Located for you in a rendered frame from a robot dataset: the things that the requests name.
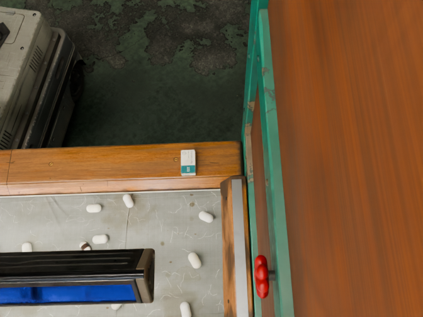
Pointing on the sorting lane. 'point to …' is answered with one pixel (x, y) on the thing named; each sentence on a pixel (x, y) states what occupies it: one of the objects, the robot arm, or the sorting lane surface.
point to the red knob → (262, 276)
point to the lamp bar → (77, 277)
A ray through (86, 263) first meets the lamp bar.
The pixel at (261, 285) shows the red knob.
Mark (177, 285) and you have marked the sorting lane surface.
